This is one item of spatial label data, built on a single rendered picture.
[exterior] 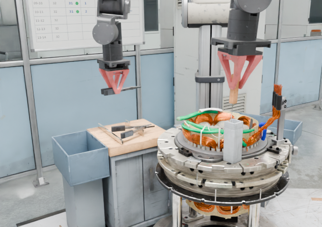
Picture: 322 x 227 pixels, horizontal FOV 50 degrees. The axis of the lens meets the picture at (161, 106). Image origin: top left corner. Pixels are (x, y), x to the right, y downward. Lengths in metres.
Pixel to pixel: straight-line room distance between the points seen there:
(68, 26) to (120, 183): 2.12
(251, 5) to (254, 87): 2.98
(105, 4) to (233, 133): 0.49
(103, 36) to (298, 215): 0.81
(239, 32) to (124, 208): 0.60
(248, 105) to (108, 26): 2.76
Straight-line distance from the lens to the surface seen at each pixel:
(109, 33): 0.90
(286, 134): 1.09
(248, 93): 3.51
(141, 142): 0.95
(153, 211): 1.08
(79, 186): 0.96
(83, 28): 2.99
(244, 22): 0.67
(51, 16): 2.91
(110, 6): 0.97
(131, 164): 0.97
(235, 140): 0.73
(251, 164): 0.75
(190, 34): 3.13
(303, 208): 1.26
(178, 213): 0.87
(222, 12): 1.24
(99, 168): 0.93
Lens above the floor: 1.40
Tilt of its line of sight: 15 degrees down
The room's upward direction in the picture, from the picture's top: 1 degrees counter-clockwise
